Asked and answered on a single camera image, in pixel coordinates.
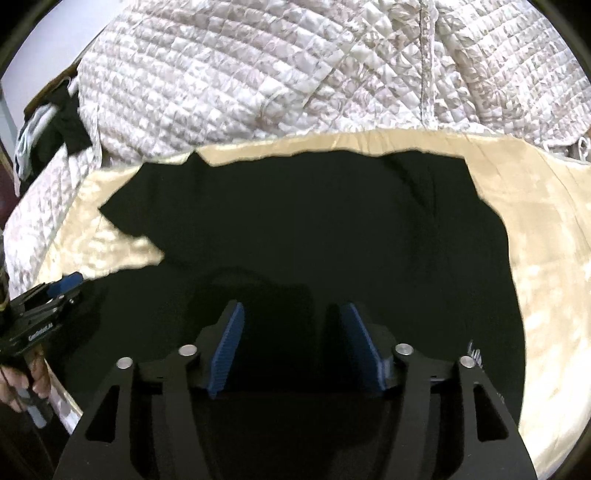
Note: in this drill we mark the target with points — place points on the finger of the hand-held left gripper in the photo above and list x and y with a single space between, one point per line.
65 283
55 308

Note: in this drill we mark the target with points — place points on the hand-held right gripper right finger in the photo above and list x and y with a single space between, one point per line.
364 350

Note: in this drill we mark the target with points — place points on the person's left hand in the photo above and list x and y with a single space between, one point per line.
39 378

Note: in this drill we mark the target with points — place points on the pale blue white cloth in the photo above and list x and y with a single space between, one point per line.
32 134

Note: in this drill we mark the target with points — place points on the gold satin bed sheet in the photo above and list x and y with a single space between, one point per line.
545 230

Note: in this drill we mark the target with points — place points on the wooden headboard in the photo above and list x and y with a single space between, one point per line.
48 90

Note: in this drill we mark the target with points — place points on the black pants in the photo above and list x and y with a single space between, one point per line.
300 221

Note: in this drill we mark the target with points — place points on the floral quilted blanket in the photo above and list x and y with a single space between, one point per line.
231 69

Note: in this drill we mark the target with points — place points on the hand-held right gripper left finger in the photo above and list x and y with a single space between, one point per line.
227 350

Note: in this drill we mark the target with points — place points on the black cloth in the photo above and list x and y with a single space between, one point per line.
62 124

